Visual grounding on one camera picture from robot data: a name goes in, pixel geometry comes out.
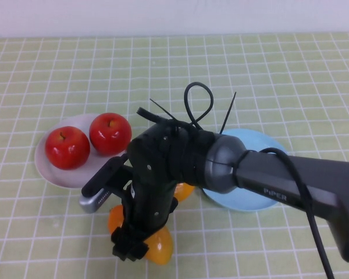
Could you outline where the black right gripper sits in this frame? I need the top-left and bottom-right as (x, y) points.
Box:
(111, 180), (180, 262)

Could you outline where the deep orange mango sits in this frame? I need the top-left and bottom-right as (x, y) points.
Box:
(108, 204), (175, 266)

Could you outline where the yellow orange mango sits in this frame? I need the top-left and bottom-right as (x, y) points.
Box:
(173, 182), (196, 202)

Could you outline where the shiny red apple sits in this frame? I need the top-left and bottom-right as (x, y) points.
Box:
(88, 112), (133, 156)
(44, 126), (91, 170)

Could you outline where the white round plate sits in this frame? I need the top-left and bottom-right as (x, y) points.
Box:
(34, 113), (132, 189)

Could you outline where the light blue round plate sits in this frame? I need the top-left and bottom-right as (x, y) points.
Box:
(202, 128), (289, 213)

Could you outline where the thin black zip tie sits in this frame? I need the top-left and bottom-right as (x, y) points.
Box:
(220, 91), (237, 135)
(149, 98), (181, 128)

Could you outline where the green white checked tablecloth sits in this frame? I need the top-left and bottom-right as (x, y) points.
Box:
(0, 31), (349, 279)

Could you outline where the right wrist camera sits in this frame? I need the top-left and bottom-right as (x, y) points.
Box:
(79, 153), (129, 214)

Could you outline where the black right camera bracket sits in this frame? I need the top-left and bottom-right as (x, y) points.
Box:
(104, 161), (134, 203)

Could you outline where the black right arm cable loop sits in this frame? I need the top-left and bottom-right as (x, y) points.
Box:
(183, 82), (213, 131)

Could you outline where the black right camera cable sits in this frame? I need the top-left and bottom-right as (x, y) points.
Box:
(255, 147), (336, 279)

